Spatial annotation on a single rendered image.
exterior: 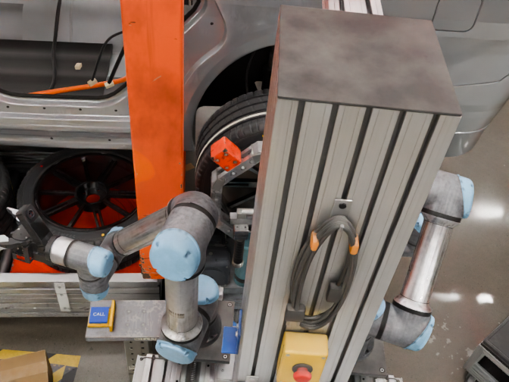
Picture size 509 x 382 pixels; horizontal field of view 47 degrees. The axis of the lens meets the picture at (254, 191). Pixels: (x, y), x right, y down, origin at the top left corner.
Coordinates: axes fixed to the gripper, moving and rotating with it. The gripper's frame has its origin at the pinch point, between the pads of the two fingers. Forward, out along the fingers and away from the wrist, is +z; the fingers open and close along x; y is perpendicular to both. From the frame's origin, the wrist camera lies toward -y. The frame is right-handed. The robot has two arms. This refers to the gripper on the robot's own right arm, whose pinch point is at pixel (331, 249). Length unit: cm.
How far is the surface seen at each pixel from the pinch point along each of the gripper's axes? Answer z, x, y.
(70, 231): 103, -35, -33
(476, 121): -72, -61, 13
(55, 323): 114, -21, -83
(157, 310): 64, 1, -38
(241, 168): 33.8, -20.5, 20.7
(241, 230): 34.2, 1.3, 11.9
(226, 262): 35, -27, -43
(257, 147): 28.6, -23.3, 28.6
